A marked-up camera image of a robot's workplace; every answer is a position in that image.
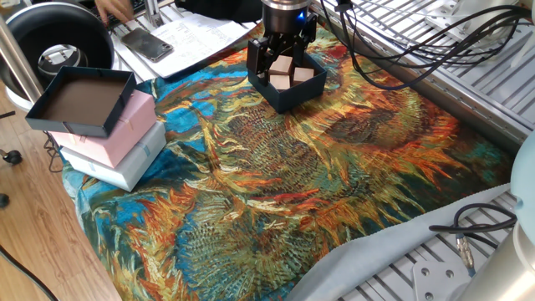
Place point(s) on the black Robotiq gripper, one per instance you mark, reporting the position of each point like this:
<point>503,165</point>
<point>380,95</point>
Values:
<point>284,23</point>

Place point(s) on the light wooden cube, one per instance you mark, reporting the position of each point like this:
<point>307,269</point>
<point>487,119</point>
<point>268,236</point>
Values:
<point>281,64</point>
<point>280,82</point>
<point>304,75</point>

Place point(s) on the dark blue gift box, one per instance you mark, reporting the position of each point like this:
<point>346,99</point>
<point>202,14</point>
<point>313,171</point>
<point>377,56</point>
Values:
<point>292,98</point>

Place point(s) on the silver grey UR5 robot arm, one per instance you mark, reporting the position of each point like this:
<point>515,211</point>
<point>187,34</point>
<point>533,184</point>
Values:
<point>501,267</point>

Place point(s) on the pink gift box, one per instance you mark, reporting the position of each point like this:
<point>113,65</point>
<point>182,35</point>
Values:
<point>125,129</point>

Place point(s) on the white gift box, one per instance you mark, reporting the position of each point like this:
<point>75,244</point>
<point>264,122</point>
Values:
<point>134,167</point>

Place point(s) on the dark blue gift box lid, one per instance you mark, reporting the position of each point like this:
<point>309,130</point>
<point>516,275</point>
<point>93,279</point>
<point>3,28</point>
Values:
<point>83,100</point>

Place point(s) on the person's bare hand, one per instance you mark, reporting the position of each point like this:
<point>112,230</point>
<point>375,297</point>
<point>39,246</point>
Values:
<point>115,9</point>

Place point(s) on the printed white paper sheet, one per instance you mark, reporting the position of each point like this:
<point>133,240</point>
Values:
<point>196,42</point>

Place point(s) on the sunflower painting print cloth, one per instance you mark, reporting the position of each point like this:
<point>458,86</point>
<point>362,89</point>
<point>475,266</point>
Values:
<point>251,167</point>

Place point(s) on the dark smartphone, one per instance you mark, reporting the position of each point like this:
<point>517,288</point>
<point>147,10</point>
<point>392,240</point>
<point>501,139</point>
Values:
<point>146,44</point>

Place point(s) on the silver metal plate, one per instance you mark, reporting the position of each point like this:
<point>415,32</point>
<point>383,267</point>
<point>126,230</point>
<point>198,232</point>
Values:
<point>447,14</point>

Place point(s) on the black round bin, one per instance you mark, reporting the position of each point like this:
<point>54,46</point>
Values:
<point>83,33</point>

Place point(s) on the silver metal pole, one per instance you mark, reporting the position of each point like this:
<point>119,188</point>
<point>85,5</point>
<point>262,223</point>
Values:
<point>16,58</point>

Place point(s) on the silver robot mounting plate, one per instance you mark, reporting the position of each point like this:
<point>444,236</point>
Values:
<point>434,284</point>

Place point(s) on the black caster wheel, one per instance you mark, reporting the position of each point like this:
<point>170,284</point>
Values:
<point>3,200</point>
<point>12,157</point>

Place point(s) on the silver metal post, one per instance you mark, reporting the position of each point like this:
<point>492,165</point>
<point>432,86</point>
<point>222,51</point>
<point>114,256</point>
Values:
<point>152,12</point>

